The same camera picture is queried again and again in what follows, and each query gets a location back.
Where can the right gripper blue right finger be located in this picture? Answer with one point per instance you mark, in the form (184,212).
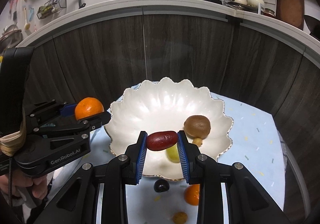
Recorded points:
(185,155)

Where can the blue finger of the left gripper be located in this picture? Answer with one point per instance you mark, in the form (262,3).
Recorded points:
(68,110)

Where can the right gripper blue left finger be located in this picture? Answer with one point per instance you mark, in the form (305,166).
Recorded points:
(139,156)

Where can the green apple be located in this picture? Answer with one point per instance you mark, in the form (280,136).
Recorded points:
(172,154)

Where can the orange mandarin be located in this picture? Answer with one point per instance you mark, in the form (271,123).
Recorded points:
(192,194)
(89,106)

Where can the tan longan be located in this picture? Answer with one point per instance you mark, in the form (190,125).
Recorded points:
(180,218)
(198,141)

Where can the brown kiwi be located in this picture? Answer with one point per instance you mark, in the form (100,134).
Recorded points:
(197,126)

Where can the left hand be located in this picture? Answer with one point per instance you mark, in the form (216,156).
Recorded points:
(39,186)

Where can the white scalloped ceramic bowl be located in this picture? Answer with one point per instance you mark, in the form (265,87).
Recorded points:
(165,105)

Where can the light blue patterned cloth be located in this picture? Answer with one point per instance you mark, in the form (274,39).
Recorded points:
(256,144)

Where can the glass jar red lid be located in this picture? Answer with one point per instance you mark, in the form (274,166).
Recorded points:
(269,12)

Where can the black wok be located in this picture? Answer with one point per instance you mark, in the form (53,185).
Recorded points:
(313,25)

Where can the wooden cutting board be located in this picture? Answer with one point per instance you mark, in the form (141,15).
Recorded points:
(291,12)

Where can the wire sponge basket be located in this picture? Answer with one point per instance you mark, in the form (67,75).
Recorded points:
(50,8)

